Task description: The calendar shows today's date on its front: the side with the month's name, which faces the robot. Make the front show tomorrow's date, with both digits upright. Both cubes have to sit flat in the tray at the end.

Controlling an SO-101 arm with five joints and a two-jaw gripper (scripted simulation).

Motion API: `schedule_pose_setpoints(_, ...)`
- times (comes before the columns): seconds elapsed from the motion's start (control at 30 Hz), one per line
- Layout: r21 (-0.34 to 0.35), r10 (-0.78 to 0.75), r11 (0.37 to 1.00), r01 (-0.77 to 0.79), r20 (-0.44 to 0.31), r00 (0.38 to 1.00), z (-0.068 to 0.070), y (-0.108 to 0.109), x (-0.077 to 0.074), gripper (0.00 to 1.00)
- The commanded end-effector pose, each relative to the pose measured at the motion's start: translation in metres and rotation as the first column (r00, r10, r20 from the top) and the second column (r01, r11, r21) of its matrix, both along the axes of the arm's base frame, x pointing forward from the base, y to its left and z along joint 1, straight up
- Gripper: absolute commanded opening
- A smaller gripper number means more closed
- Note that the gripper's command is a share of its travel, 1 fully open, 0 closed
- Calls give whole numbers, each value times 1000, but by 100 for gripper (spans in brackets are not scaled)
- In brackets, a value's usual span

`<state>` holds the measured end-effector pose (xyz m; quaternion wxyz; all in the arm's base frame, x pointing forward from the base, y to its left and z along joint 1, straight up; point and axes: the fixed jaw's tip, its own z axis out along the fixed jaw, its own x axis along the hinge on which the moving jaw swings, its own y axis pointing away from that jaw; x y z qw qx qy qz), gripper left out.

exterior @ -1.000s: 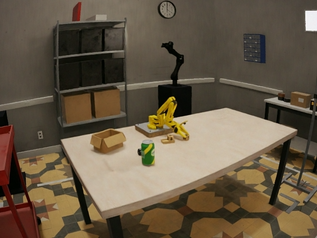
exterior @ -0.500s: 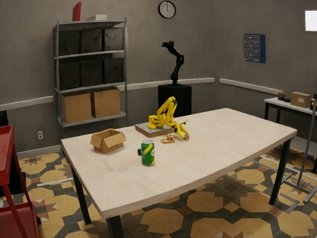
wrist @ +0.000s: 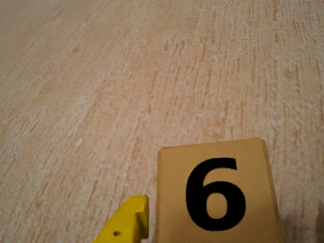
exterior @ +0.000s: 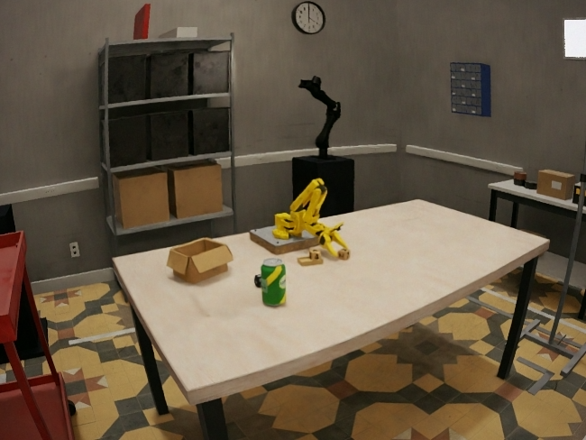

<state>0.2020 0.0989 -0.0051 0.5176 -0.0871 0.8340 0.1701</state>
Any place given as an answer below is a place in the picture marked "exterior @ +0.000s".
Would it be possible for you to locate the green soda can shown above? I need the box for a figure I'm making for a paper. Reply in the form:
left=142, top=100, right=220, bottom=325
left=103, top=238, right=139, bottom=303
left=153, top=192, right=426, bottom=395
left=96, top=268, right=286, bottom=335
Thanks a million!
left=261, top=258, right=287, bottom=307

